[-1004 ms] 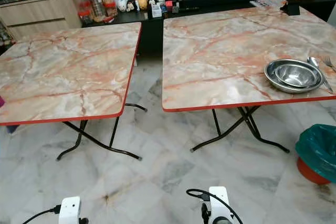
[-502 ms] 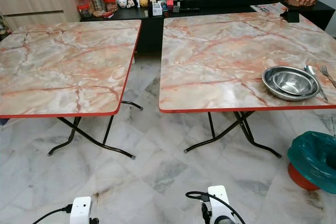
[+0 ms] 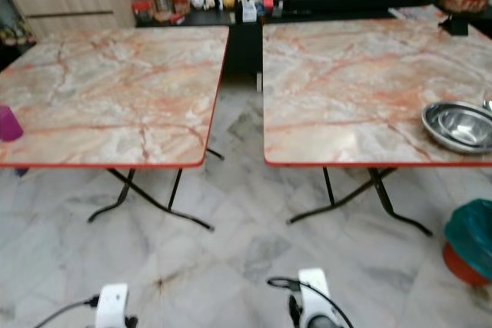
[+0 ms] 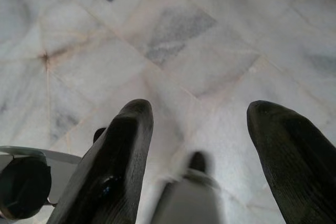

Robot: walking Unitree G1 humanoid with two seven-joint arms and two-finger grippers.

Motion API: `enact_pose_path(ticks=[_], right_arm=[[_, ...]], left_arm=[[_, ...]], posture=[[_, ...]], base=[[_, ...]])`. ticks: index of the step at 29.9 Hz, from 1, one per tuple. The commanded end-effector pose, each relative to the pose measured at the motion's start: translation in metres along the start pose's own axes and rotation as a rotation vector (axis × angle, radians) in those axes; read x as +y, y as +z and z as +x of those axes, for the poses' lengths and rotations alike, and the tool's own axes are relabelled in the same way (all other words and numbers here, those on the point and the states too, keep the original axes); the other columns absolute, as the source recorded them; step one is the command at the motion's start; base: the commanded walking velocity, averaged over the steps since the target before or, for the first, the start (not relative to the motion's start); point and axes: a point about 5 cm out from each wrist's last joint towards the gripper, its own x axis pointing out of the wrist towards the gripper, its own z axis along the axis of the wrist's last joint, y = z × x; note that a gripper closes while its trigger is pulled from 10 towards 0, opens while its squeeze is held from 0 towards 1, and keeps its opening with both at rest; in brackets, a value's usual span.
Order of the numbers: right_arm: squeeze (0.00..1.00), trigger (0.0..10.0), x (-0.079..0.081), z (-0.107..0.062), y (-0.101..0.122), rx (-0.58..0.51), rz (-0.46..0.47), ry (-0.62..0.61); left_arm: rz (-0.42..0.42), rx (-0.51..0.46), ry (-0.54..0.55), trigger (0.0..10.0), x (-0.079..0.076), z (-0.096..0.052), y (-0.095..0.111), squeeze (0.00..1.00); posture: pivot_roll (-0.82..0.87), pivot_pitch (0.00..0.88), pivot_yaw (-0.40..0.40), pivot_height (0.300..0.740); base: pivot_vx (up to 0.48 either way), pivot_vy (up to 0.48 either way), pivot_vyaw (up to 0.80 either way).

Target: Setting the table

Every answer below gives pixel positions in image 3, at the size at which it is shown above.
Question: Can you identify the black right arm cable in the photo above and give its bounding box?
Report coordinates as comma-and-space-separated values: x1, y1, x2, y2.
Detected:
267, 276, 355, 328

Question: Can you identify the printed magazine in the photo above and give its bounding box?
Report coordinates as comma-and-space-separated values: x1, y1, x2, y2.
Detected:
387, 5, 451, 22

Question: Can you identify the purple plastic cup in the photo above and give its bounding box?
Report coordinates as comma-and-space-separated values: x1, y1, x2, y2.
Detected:
0, 104, 25, 143

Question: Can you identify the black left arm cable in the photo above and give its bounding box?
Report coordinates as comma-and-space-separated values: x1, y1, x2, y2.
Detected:
34, 295, 100, 328

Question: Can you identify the red bin with teal bag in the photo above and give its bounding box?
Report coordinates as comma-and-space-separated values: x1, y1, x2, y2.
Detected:
443, 198, 492, 289

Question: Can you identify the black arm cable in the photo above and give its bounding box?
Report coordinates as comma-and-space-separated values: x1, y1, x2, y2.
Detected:
34, 295, 100, 328
267, 276, 355, 328

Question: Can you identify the black TV console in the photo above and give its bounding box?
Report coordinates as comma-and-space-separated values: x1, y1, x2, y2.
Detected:
134, 4, 492, 88

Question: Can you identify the stainless steel bowl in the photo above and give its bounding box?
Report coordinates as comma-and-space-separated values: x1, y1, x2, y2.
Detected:
421, 101, 492, 154

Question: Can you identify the blue and white box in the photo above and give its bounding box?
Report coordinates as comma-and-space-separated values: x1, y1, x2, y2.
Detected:
241, 1, 259, 24

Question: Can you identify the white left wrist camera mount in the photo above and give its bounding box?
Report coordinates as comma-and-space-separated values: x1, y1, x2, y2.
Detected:
95, 283, 128, 328

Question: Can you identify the marble top folding table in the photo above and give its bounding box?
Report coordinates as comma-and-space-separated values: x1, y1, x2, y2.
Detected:
0, 25, 231, 231
262, 18, 492, 237

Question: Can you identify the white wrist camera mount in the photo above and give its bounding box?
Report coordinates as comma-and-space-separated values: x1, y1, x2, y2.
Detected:
95, 283, 128, 328
298, 267, 331, 325

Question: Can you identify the glass display shelf with figurines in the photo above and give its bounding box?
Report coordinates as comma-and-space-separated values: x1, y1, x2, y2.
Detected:
0, 0, 41, 69

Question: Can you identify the light wooden cabinet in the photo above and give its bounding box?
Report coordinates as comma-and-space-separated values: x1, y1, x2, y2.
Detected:
15, 0, 148, 38

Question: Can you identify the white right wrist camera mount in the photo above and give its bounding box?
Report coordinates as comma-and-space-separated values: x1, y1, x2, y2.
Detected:
298, 267, 331, 325

